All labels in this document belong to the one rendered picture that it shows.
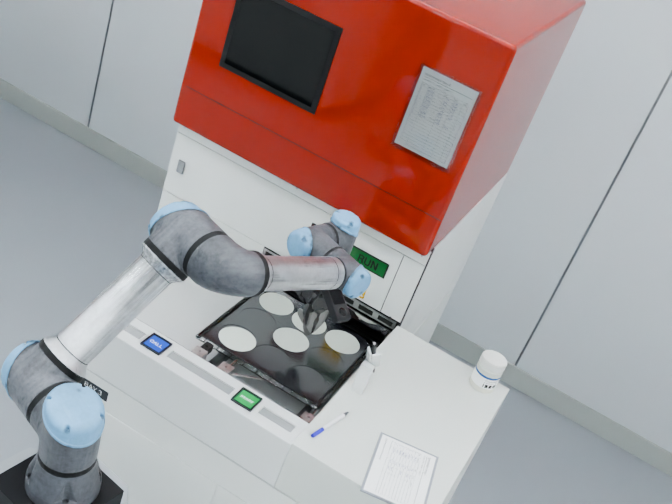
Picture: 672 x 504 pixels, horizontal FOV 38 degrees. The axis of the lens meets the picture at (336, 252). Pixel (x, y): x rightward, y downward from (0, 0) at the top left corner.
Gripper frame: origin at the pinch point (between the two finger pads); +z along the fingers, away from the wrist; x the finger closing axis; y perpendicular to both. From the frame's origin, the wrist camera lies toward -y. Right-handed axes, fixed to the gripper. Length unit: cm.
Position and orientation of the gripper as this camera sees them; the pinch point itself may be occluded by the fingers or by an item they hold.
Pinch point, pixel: (310, 332)
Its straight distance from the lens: 252.1
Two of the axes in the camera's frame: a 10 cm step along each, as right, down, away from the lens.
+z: -3.0, 8.1, 5.1
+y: -5.3, -5.9, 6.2
